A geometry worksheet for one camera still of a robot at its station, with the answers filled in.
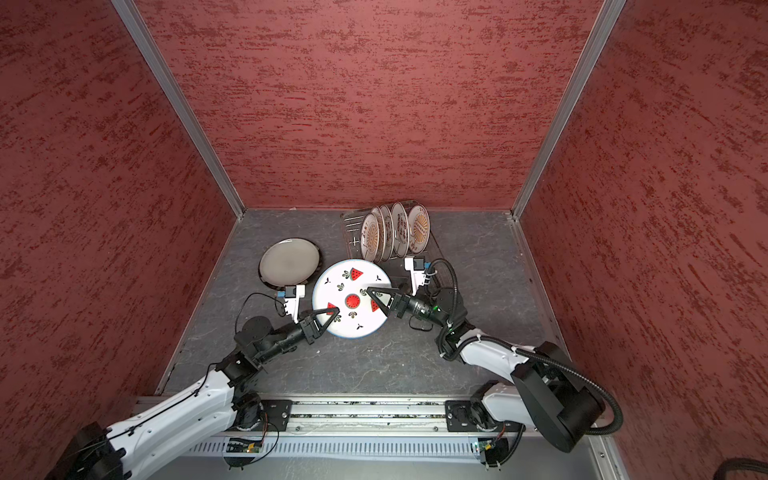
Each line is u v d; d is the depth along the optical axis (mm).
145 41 756
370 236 1010
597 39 753
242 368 621
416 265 675
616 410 384
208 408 541
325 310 725
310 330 668
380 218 1021
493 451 720
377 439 718
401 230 1031
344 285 739
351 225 1100
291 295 686
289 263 1001
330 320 725
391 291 652
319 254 1037
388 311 643
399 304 648
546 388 430
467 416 741
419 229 1031
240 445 725
